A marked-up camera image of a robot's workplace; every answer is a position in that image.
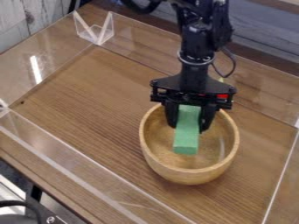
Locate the clear acrylic corner bracket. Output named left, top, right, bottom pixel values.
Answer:
left=72, top=11, right=115, bottom=46

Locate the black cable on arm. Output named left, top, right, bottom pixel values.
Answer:
left=209, top=46, right=239, bottom=79

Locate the green rectangular block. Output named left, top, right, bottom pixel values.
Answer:
left=172, top=105, right=201, bottom=155

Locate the clear acrylic front wall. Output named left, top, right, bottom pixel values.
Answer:
left=0, top=100, right=195, bottom=224

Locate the black clamp under table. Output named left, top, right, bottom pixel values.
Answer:
left=0, top=181, right=69, bottom=224

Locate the brown wooden bowl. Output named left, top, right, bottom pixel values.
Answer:
left=139, top=105, right=239, bottom=185

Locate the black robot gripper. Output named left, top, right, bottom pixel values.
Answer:
left=149, top=53, right=236, bottom=132

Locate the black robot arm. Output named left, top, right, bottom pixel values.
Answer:
left=120, top=0, right=236, bottom=132

